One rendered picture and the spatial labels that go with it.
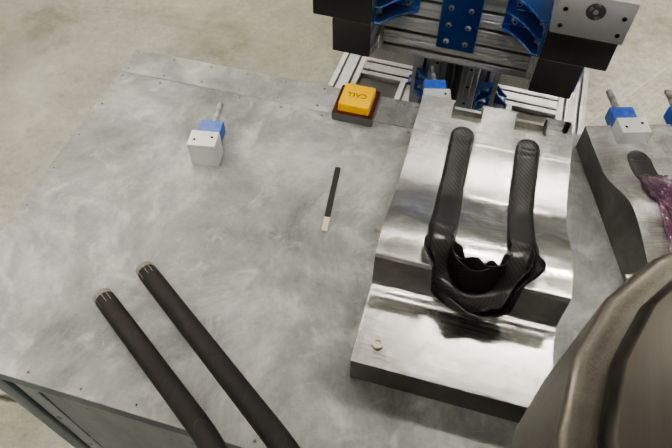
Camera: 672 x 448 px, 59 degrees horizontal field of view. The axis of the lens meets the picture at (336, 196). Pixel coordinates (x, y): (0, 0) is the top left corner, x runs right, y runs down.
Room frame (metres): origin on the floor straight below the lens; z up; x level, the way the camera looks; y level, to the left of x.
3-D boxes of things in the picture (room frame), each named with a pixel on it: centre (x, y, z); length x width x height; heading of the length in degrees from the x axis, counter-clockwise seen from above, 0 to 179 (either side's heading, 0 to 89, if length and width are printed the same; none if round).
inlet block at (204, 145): (0.77, 0.23, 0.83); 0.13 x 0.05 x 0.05; 173
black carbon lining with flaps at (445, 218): (0.53, -0.23, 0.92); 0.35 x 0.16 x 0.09; 164
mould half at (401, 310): (0.52, -0.21, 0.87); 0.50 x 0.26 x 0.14; 164
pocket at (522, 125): (0.72, -0.33, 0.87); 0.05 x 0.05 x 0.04; 74
